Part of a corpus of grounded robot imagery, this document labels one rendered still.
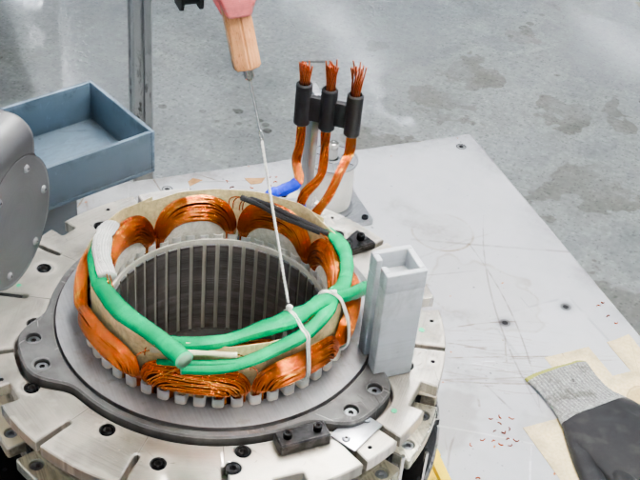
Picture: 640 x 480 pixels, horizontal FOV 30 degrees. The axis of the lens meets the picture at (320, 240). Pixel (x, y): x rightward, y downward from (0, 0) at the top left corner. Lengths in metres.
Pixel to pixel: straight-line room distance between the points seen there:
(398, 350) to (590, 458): 0.46
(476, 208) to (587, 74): 2.06
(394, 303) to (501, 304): 0.63
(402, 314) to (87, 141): 0.47
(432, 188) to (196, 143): 1.53
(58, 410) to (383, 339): 0.21
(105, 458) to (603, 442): 0.62
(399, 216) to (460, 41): 2.15
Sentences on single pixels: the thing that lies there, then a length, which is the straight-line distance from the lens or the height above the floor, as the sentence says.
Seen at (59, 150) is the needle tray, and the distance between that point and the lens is 1.13.
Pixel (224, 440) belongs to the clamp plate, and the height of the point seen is 1.10.
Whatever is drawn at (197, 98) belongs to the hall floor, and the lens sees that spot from 3.20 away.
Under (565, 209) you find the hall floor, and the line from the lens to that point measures 2.96.
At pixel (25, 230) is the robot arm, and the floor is 1.35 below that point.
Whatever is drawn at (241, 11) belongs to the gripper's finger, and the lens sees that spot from 0.70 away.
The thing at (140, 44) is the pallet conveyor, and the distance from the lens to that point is 2.60.
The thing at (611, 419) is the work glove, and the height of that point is 0.80.
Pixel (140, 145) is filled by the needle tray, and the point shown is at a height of 1.06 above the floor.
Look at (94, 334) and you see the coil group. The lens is 0.78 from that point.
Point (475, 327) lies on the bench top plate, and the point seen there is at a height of 0.78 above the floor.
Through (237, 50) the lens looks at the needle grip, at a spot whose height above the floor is 1.31.
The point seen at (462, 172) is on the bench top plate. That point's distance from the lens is 1.59.
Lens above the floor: 1.65
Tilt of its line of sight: 37 degrees down
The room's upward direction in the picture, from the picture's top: 6 degrees clockwise
